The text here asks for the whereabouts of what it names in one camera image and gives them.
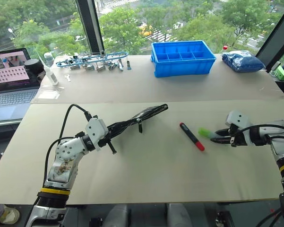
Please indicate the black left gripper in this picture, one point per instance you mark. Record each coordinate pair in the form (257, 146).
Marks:
(109, 143)

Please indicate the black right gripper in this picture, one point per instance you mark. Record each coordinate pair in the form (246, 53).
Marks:
(239, 139)

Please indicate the green highlighter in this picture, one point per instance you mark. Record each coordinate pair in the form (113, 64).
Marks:
(203, 131)

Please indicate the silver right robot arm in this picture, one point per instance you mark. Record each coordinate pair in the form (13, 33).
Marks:
(282, 151)

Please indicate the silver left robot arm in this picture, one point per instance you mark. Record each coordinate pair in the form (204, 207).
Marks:
(66, 151)

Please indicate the red black marker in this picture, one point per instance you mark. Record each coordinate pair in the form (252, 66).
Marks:
(192, 136)

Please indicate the silver padlock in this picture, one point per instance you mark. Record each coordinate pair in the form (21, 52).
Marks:
(128, 66)
(111, 67)
(120, 66)
(100, 69)
(88, 67)
(74, 67)

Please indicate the small silver key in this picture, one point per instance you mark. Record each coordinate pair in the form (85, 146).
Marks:
(67, 78)

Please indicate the clear plastic sheet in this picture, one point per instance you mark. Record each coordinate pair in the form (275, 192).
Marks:
(49, 95)

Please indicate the blue filled plastic bag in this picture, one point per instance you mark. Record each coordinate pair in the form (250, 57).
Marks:
(242, 61)

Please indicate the blue plastic compartment bin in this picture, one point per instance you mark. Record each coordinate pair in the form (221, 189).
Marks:
(183, 63)

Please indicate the small green box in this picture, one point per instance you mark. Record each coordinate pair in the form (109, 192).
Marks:
(282, 73)

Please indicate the clear bottle grey cap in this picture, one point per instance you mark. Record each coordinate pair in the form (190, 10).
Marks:
(48, 59)

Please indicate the black round cylinder device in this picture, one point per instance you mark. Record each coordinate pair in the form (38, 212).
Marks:
(33, 67)

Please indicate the grey laptop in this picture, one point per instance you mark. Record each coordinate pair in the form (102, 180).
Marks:
(11, 94)

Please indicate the white yellow shoe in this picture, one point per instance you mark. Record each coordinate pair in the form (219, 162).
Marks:
(9, 215)

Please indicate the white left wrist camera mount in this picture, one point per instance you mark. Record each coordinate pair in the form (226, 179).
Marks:
(95, 128)

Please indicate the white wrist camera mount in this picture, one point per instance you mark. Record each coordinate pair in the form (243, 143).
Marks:
(95, 128)
(237, 118)

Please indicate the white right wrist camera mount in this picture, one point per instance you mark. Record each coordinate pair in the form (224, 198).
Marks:
(237, 118)

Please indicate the black window frame post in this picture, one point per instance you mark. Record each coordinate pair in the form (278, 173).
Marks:
(274, 35)
(89, 26)

